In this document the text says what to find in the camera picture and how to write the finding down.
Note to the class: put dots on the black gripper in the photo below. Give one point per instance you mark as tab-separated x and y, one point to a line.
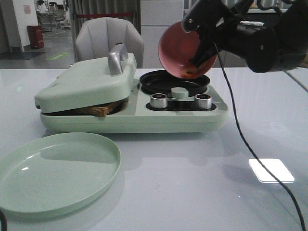
219	27

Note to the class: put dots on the pink bowl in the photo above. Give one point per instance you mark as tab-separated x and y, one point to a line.
175	48

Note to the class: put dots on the orange shrimp piece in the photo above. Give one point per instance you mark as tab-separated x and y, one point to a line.
192	72

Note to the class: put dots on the green breakfast maker lid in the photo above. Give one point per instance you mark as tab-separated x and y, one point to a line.
89	83

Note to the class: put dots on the bread slice with brown crust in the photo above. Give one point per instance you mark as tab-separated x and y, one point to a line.
99	110

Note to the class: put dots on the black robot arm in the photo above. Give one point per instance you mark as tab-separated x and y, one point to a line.
282	46

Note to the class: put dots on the green breakfast maker base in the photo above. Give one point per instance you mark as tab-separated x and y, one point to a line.
135	117

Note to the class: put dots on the white cabinet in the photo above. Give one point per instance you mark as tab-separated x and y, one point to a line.
156	17

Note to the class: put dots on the black round frying pan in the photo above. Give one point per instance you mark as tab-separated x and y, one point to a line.
160	81

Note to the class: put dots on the silver right control knob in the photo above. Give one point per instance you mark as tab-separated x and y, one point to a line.
203	101

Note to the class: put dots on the silver control knob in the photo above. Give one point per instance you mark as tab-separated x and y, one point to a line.
203	101
158	101

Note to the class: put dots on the silver left control knob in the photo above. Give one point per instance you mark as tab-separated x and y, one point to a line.
158	101

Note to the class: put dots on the left beige chair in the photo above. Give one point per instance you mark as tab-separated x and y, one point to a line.
98	36

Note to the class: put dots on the red trash bin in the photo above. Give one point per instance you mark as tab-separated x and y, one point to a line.
35	36

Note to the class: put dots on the light green plate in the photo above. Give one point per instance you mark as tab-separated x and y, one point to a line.
57	174

